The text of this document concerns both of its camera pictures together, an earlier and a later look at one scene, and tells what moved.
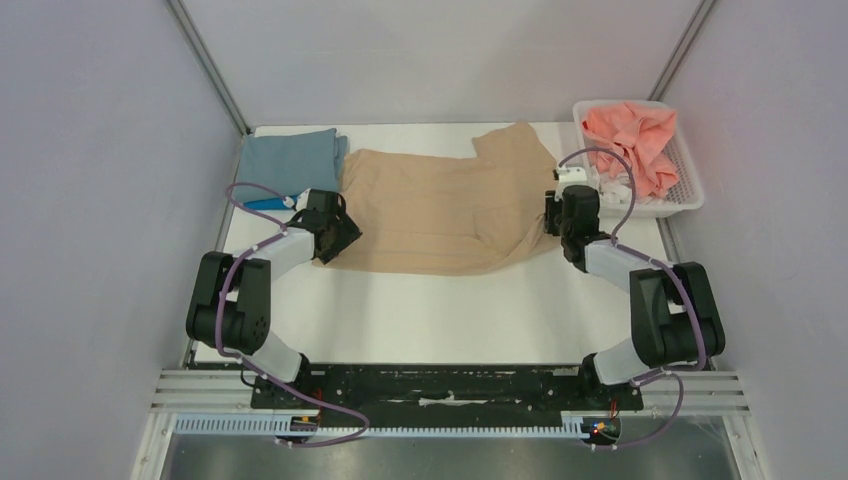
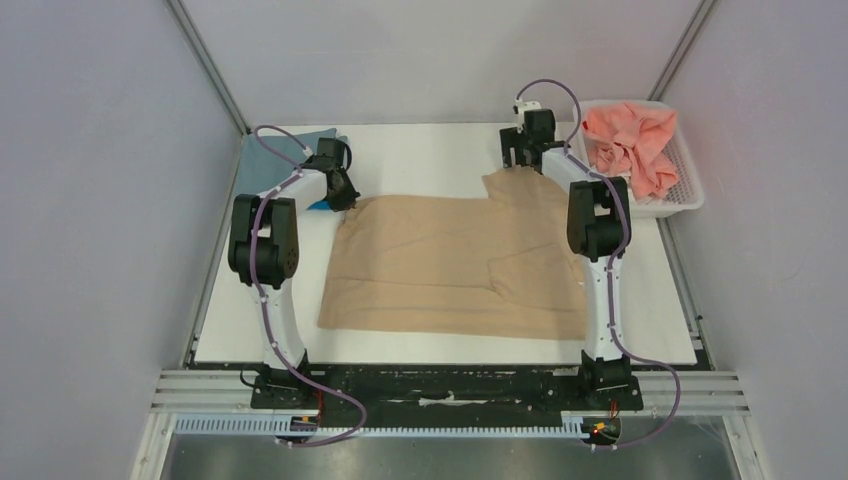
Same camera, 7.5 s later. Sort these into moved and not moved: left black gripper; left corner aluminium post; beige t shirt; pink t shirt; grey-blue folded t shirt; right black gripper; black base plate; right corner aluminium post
Moved: left black gripper; right black gripper; beige t shirt
Not moved: grey-blue folded t shirt; right corner aluminium post; pink t shirt; black base plate; left corner aluminium post
